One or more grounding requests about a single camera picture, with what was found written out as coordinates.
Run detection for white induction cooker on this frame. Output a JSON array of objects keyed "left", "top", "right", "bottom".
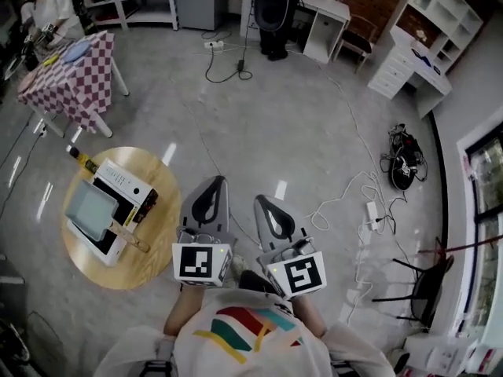
[{"left": 65, "top": 158, "right": 159, "bottom": 268}]

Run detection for wooden chair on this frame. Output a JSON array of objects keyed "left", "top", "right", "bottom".
[{"left": 337, "top": 13, "right": 380, "bottom": 74}]

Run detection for dark red coat rack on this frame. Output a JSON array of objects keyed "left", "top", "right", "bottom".
[{"left": 418, "top": 233, "right": 503, "bottom": 257}]

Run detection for checkered cloth covered table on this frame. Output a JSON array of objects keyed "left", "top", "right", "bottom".
[{"left": 17, "top": 29, "right": 130, "bottom": 139}]

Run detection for black adapter cable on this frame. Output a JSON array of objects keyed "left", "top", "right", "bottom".
[{"left": 204, "top": 13, "right": 253, "bottom": 84}]

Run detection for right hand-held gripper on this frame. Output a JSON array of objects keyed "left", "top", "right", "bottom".
[{"left": 253, "top": 194, "right": 329, "bottom": 302}]

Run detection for person's left forearm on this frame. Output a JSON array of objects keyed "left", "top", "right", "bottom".
[{"left": 163, "top": 284, "right": 206, "bottom": 337}]

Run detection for person's white printed shirt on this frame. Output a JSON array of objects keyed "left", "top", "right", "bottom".
[{"left": 94, "top": 287, "right": 398, "bottom": 377}]

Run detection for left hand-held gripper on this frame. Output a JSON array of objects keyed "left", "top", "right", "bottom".
[{"left": 171, "top": 175, "right": 237, "bottom": 288}]

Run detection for window with black frame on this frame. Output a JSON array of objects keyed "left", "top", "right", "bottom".
[{"left": 457, "top": 122, "right": 503, "bottom": 339}]

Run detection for pink plate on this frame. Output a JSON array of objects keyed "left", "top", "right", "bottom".
[{"left": 17, "top": 71, "right": 39, "bottom": 92}]

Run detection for round wooden table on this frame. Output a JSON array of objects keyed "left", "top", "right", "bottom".
[{"left": 61, "top": 146, "right": 184, "bottom": 291}]

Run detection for white hutch desk with drawers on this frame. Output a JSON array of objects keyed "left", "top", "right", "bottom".
[{"left": 367, "top": 0, "right": 484, "bottom": 119}]

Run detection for person's left shoe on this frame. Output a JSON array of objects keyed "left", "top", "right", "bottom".
[{"left": 229, "top": 254, "right": 248, "bottom": 286}]

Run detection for person's dark trousers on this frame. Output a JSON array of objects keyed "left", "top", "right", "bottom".
[{"left": 238, "top": 269, "right": 278, "bottom": 296}]

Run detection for yellow oil bottle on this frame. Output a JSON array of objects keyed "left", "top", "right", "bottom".
[{"left": 67, "top": 145, "right": 99, "bottom": 174}]

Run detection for blue plate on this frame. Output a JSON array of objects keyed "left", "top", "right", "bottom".
[{"left": 62, "top": 39, "right": 92, "bottom": 64}]

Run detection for black device with cables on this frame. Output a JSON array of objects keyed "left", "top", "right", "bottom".
[{"left": 379, "top": 123, "right": 429, "bottom": 191}]

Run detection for black striped shoulder strap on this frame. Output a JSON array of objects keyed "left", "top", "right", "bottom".
[
  {"left": 329, "top": 359, "right": 354, "bottom": 377},
  {"left": 141, "top": 338, "right": 174, "bottom": 377}
]

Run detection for black metal chair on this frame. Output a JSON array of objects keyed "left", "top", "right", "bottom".
[{"left": 371, "top": 254, "right": 455, "bottom": 331}]

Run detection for white cardboard box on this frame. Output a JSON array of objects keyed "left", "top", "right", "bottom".
[{"left": 404, "top": 334, "right": 484, "bottom": 377}]

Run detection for person's right forearm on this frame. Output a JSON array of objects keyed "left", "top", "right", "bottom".
[{"left": 292, "top": 296, "right": 329, "bottom": 339}]

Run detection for grey square frying pan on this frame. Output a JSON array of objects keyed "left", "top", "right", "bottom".
[{"left": 64, "top": 179, "right": 152, "bottom": 254}]

